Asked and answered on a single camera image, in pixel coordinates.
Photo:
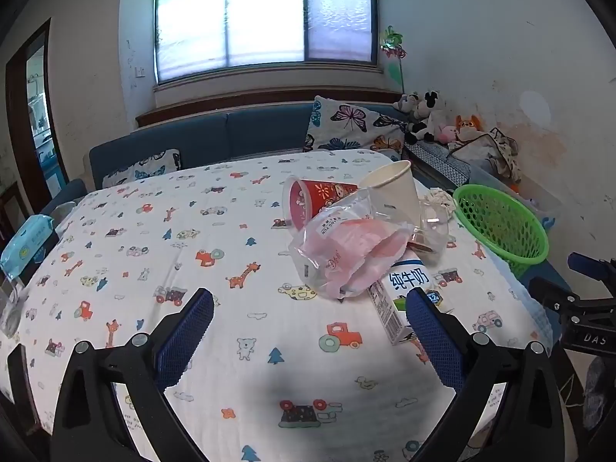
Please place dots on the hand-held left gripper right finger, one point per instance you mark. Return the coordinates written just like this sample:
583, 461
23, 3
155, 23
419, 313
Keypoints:
430, 337

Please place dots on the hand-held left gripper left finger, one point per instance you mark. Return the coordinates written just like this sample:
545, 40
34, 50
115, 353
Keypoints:
187, 337

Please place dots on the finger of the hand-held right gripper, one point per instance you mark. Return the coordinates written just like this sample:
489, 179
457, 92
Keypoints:
548, 291
582, 263

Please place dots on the milk carton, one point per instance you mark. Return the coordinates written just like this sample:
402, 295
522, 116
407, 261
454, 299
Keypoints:
392, 308

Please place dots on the green plastic basket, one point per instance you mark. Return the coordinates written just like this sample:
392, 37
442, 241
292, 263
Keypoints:
510, 245

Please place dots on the clear bag with pink contents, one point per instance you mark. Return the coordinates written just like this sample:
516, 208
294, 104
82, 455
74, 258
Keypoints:
356, 250

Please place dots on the white paper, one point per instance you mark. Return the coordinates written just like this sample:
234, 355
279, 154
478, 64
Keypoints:
438, 197

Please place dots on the white paper cup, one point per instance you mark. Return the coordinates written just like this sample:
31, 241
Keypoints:
394, 187

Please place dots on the red paper cup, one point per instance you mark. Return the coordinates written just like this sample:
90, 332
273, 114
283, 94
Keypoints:
313, 197

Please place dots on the person's right forearm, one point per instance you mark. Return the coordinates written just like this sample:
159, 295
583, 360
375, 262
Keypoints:
599, 390

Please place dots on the clear storage bin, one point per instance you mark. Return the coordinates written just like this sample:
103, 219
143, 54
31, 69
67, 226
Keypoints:
539, 202

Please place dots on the beige cloth bag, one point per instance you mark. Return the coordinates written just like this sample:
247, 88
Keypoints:
486, 154

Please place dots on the blue patterned cushion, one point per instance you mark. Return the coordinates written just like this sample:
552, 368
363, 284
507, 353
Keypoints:
438, 159

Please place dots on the small butterfly pillow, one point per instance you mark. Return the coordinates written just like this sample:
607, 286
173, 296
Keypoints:
144, 168

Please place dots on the orange fox plush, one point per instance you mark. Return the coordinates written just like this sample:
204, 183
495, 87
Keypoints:
469, 124

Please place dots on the blue wet wipes pack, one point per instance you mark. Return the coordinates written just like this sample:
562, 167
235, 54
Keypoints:
26, 243

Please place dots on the pink pig plush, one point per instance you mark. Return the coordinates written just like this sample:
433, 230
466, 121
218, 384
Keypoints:
447, 134

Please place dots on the blue sofa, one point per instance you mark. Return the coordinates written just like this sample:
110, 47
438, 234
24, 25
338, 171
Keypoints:
216, 139

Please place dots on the black and white cow plush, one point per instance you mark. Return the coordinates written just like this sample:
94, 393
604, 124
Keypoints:
428, 115

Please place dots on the large butterfly pillow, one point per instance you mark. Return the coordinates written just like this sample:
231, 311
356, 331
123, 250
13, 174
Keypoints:
346, 125

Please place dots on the brown wooden ledge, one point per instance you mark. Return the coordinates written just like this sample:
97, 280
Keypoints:
216, 106

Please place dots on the grey raccoon plush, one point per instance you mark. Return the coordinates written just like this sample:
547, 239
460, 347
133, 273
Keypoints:
406, 103

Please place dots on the colourful pinwheel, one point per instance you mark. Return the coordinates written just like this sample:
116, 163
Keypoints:
392, 45

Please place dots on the window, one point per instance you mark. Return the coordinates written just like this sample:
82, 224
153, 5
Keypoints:
264, 9

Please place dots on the brown door frame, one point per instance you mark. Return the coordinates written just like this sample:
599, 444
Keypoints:
17, 106

